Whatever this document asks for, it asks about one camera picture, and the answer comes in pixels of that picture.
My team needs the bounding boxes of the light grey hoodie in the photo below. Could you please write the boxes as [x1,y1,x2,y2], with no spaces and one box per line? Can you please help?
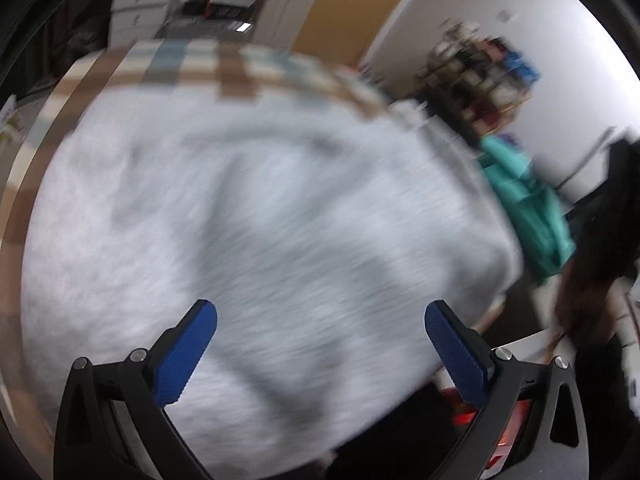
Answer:
[20,95,526,478]

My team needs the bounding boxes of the wooden shoe rack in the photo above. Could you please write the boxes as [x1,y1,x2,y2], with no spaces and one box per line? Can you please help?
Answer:
[415,17,543,146]

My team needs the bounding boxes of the tall white cabinet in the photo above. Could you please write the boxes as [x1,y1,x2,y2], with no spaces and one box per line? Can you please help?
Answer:
[252,0,326,48]

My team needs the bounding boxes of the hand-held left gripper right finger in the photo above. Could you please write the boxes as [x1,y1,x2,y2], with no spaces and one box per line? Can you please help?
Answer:
[424,299,591,480]

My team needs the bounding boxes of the checked blanket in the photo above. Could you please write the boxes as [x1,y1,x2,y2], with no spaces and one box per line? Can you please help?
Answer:
[0,37,431,441]

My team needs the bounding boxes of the red object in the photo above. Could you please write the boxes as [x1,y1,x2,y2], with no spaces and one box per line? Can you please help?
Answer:
[450,395,531,471]

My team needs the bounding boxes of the white drawer cabinet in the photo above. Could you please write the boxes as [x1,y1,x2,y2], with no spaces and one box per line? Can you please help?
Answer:
[107,0,183,46]

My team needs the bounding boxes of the thin black stand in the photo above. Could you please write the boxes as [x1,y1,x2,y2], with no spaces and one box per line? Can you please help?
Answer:
[557,125,621,196]

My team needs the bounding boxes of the wooden door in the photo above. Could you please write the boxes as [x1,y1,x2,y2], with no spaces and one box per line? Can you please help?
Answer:
[295,0,436,68]

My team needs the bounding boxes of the teal cloth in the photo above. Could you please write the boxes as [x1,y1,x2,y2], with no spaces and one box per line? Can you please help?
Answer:
[477,132,576,283]

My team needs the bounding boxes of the silver suitcase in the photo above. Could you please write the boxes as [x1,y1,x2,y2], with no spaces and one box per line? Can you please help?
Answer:
[160,15,256,38]

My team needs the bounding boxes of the black boxes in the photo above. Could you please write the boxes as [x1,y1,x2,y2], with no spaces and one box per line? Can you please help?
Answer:
[205,0,256,21]

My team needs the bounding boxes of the dark cloth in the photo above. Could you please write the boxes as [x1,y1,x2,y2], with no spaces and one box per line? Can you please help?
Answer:
[552,137,640,480]

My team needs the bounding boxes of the white printed packet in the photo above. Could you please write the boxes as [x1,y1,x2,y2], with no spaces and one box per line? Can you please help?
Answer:
[0,97,23,148]

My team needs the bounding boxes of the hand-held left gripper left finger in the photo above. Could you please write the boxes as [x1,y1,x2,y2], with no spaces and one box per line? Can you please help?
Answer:
[52,299,218,480]

